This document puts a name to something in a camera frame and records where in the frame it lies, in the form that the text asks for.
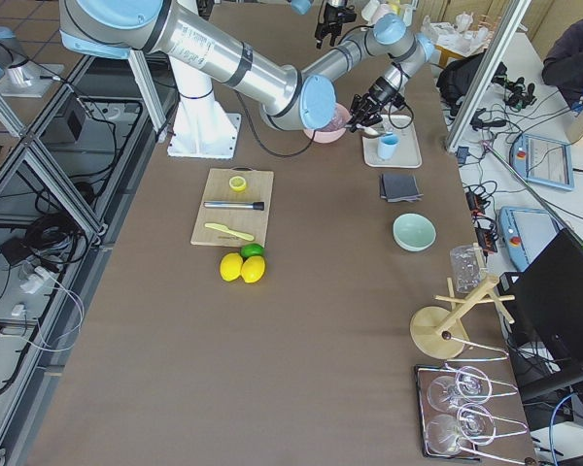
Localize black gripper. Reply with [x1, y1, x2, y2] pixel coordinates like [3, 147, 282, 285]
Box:
[315, 5, 356, 50]
[347, 93, 382, 127]

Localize stainless steel ice scoop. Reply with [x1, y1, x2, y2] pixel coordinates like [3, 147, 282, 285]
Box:
[347, 125, 390, 139]

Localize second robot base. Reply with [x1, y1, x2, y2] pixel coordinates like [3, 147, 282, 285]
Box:
[0, 26, 65, 99]

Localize clear plastic ice cubes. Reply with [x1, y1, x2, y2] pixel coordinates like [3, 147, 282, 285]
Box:
[331, 107, 349, 130]

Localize light blue cup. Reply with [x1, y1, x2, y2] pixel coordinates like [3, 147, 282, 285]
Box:
[377, 133, 399, 160]

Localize pink cup on rack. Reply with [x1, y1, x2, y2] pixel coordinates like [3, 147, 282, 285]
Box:
[360, 0, 382, 23]

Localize wooden cup tree stand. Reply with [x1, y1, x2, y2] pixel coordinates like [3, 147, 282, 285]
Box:
[410, 243, 515, 360]

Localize pink ribbed bowl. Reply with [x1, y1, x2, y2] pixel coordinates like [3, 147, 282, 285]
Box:
[303, 103, 350, 144]

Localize cream serving tray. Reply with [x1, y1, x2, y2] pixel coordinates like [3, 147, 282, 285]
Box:
[361, 115, 422, 169]

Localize black backpack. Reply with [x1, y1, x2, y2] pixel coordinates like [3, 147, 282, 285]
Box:
[436, 52, 486, 105]

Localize mint green bowl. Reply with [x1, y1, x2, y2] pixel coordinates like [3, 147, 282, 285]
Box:
[393, 213, 436, 252]

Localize steel muddler black tip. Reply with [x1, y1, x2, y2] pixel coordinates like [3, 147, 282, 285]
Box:
[202, 201, 265, 211]

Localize half lemon slice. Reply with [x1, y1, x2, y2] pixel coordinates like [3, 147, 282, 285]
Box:
[228, 176, 248, 192]

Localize bamboo cutting board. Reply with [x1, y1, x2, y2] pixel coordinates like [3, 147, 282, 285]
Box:
[190, 168, 274, 248]

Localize green lime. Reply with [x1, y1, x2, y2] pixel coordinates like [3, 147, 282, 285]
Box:
[240, 243, 264, 259]

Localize clear glass mug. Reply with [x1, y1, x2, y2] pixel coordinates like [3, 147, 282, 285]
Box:
[450, 245, 481, 293]

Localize yellow plastic knife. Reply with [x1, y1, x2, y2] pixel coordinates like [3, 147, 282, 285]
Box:
[204, 222, 255, 242]

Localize upper teach pendant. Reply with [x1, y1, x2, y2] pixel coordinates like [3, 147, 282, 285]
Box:
[509, 133, 574, 191]

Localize teach pendant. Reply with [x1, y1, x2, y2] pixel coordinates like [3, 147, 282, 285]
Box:
[498, 206, 560, 272]
[509, 133, 574, 191]

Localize lower teach pendant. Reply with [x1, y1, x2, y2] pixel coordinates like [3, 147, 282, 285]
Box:
[498, 206, 560, 272]

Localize whole yellow lemon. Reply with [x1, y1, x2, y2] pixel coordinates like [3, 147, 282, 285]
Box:
[219, 252, 244, 282]

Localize seated person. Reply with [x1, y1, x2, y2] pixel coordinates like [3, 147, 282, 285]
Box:
[541, 19, 583, 113]

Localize black monitor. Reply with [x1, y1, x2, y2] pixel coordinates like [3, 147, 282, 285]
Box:
[513, 229, 583, 400]

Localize upper lying wine glass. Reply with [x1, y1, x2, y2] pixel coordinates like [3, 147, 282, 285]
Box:
[427, 366, 492, 413]

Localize lying wine glass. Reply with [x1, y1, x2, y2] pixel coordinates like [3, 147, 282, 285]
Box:
[427, 366, 492, 413]
[425, 403, 497, 456]

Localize metal glass holder tray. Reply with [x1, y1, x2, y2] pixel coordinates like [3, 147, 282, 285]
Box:
[414, 365, 537, 465]

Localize lower lying wine glass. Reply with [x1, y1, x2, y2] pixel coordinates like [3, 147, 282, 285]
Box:
[425, 403, 497, 456]

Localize white power strip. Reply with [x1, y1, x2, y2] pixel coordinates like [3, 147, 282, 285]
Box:
[19, 266, 57, 295]

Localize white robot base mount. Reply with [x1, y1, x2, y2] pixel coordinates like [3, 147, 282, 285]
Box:
[168, 57, 241, 160]

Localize aluminium frame post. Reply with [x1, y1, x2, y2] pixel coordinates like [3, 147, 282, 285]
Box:
[445, 0, 531, 152]

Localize black cable bundle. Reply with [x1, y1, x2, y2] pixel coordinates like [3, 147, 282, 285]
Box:
[21, 213, 91, 266]

